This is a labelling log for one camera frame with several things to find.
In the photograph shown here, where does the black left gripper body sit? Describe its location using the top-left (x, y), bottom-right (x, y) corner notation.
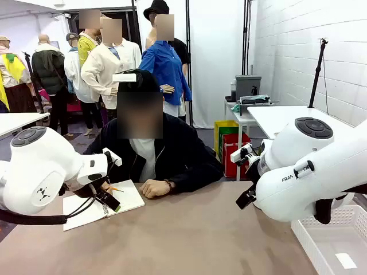
top-left (66, 174), bottom-right (112, 199)

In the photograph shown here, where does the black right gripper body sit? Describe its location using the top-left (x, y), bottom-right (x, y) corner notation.
top-left (245, 156), bottom-right (260, 187)

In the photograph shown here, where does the white spiral notebook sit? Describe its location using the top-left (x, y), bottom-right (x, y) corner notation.
top-left (62, 179), bottom-right (146, 232)

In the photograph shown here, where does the person's left forearm black sleeve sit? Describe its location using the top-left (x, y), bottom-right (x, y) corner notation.
top-left (169, 167), bottom-right (225, 194)

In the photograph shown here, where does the person's left hand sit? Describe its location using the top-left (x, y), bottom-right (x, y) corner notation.
top-left (140, 179), bottom-right (170, 199)

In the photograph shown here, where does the red bag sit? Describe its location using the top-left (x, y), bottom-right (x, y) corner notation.
top-left (222, 133), bottom-right (252, 179)

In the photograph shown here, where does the yellow bag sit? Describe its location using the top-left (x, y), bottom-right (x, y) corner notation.
top-left (214, 120), bottom-right (240, 161)

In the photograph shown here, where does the large white table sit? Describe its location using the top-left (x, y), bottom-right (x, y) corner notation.
top-left (247, 105), bottom-right (356, 140)

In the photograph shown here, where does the person's black jacket torso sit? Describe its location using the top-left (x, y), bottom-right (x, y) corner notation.
top-left (83, 111), bottom-right (225, 194)

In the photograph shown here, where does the grey box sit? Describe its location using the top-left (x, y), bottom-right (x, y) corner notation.
top-left (235, 74), bottom-right (263, 101)

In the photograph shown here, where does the white perforated plastic basket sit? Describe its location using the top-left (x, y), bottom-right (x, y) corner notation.
top-left (290, 204), bottom-right (367, 275)

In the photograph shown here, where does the white table with leg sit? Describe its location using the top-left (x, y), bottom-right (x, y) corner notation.
top-left (0, 112), bottom-right (51, 139)

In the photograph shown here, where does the thin black tripod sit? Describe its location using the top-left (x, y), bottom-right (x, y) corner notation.
top-left (22, 51), bottom-right (46, 115)

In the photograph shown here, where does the mannequin in cream cardigan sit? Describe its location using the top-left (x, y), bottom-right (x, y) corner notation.
top-left (80, 17), bottom-right (143, 115)

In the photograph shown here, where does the black cap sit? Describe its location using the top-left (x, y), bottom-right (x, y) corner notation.
top-left (118, 68), bottom-right (165, 94)

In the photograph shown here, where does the black backdrop pole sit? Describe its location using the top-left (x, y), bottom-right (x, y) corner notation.
top-left (185, 0), bottom-right (192, 127)
top-left (243, 0), bottom-right (249, 76)

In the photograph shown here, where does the mannequin in blue shirt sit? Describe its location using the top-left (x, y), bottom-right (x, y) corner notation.
top-left (138, 11), bottom-right (193, 119)

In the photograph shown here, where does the mannequin in black t-shirt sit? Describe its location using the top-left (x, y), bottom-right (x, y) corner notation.
top-left (169, 38), bottom-right (190, 76)

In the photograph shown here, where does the mannequin in yellow jacket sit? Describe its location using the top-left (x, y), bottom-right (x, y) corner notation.
top-left (77, 8), bottom-right (101, 69)

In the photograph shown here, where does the black bucket hat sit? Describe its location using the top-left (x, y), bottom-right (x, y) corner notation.
top-left (143, 0), bottom-right (170, 21)

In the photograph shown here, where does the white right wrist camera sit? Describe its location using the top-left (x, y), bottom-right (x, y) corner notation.
top-left (230, 143), bottom-right (255, 167)

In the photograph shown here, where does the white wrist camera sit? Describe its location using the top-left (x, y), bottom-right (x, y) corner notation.
top-left (102, 147), bottom-right (123, 167)
top-left (230, 143), bottom-right (255, 167)

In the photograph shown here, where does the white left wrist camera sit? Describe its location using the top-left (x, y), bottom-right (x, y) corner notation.
top-left (102, 147), bottom-right (123, 167)

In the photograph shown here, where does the black left arm cable sleeve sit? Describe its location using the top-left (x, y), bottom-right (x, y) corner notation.
top-left (0, 193), bottom-right (98, 226)

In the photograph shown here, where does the black arm cable sleeve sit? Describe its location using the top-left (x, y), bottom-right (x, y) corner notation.
top-left (314, 190), bottom-right (356, 225)
top-left (0, 193), bottom-right (98, 226)

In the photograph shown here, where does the black right arm cable sleeve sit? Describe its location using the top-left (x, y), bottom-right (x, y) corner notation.
top-left (314, 190), bottom-right (356, 225)

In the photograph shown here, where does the white head-mounted camera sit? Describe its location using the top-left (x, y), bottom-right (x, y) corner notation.
top-left (112, 72), bottom-right (138, 83)

